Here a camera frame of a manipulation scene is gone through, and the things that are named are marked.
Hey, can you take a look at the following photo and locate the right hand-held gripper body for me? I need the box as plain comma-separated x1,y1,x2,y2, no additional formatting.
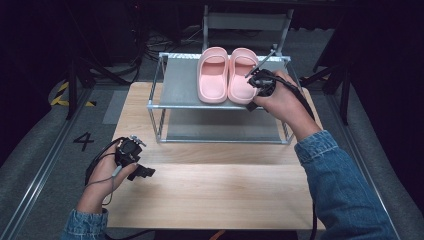
244,48,279,99

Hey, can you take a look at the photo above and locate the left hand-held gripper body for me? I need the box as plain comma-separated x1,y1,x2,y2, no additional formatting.
114,134,148,168

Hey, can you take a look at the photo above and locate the pink foam slipper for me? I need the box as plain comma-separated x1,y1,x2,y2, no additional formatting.
227,47,261,106
196,46,230,105

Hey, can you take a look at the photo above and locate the grey metal shoe rack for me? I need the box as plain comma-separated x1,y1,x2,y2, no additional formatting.
146,52,312,145

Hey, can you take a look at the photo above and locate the person's right hand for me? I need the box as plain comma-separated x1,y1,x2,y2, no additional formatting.
253,69,324,143

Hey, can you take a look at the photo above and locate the person's left hand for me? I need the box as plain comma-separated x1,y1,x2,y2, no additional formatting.
76,142,140,215

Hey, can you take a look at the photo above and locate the black tripod stand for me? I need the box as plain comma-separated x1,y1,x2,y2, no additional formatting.
64,58,132,121
299,61,353,127

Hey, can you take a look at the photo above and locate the orange strip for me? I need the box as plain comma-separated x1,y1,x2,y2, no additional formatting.
209,229,228,240

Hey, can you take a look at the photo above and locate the grey cord with plug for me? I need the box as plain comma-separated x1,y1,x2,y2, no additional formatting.
83,164,125,207

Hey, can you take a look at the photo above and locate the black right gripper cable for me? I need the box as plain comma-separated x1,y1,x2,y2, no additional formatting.
258,73,318,240

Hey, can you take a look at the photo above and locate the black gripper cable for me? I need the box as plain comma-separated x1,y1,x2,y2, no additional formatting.
84,136,127,186
258,73,318,240

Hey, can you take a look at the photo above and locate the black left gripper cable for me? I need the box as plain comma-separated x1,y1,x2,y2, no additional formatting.
84,136,127,186

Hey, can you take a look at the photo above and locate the black cable under table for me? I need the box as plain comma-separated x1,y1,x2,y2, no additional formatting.
104,229,156,240

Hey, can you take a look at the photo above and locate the grey metal frame stand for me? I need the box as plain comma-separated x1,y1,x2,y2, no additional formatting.
201,4,295,58

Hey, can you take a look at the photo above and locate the metal floor rail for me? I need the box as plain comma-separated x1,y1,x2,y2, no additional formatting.
326,93,403,240
0,88,96,240

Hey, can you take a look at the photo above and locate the bundle of black floor cables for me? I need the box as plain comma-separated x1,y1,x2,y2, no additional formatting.
131,28,208,79

